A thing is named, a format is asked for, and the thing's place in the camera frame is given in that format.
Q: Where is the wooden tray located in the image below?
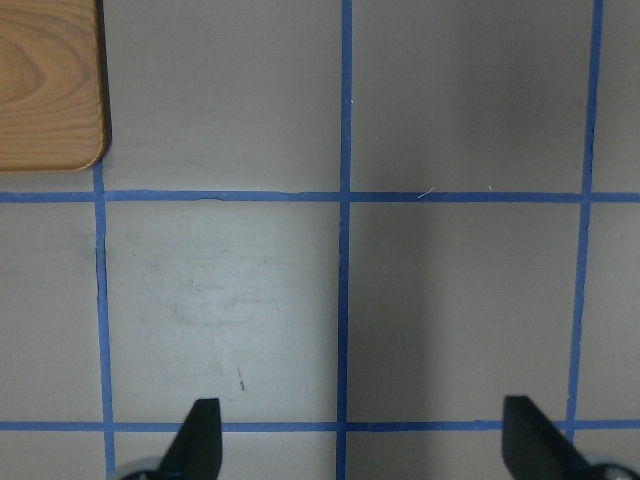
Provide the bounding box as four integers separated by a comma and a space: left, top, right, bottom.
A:
1, 1, 111, 174

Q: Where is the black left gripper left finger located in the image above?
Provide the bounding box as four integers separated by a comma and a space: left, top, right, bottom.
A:
157, 398, 223, 480

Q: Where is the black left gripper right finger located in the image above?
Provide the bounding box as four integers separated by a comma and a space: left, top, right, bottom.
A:
502, 396, 600, 480

